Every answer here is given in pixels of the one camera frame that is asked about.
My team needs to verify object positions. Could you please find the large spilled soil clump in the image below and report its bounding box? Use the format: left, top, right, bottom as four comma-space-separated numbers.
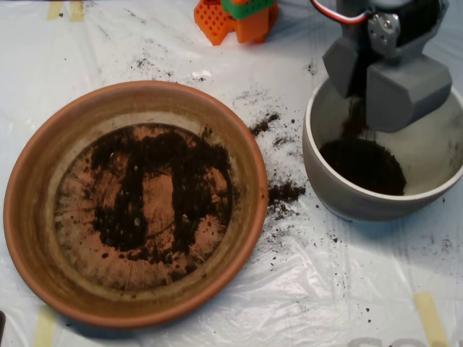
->
268, 181, 307, 203

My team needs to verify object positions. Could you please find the clear plastic cover sheet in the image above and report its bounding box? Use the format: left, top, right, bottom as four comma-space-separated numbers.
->
0, 0, 463, 347

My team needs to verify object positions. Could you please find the falling stream of dark grounds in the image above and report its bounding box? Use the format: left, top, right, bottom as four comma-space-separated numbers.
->
339, 39, 374, 141

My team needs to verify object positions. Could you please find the dark soil pile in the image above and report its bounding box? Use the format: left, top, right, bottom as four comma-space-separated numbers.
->
85, 124, 232, 265

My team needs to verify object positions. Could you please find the white ceramic pot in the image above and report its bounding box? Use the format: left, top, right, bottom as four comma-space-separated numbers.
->
302, 75, 463, 222

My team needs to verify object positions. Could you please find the dark soil heap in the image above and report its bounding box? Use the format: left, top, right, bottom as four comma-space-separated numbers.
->
319, 137, 408, 196

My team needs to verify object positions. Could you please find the terracotta clay saucer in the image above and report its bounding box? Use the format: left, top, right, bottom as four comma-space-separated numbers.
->
2, 80, 269, 330

